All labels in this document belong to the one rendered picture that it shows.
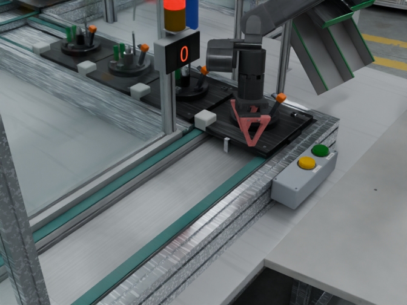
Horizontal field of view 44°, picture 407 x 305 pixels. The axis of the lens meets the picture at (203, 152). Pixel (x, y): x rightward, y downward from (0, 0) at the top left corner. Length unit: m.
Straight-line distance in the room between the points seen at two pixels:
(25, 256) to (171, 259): 0.41
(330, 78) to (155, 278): 0.87
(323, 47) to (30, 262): 1.18
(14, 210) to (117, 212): 0.60
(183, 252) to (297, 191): 0.32
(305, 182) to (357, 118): 0.54
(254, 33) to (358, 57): 0.73
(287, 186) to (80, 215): 0.48
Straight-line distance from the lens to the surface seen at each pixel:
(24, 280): 0.66
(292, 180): 1.20
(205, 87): 1.51
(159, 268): 0.98
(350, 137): 1.58
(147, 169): 1.25
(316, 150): 1.30
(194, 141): 1.36
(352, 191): 1.37
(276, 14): 1.07
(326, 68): 1.58
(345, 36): 1.73
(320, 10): 1.50
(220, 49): 1.08
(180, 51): 1.20
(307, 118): 1.43
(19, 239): 0.63
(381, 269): 1.19
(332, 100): 1.77
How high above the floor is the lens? 1.69
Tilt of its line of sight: 35 degrees down
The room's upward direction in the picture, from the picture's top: 1 degrees clockwise
